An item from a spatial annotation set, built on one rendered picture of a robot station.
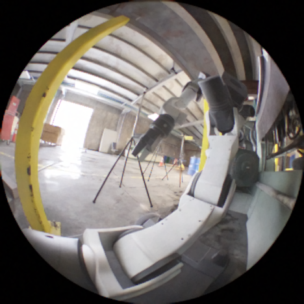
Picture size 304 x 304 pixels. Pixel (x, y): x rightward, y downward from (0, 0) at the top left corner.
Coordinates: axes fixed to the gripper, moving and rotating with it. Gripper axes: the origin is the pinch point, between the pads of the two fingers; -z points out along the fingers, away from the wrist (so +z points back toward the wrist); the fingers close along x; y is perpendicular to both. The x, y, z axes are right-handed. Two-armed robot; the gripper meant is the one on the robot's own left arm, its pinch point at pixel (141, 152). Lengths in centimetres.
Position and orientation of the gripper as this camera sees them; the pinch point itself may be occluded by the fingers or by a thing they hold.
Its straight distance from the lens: 37.2
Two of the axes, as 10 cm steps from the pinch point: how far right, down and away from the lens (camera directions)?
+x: 0.8, 2.7, 9.6
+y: -8.0, -5.6, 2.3
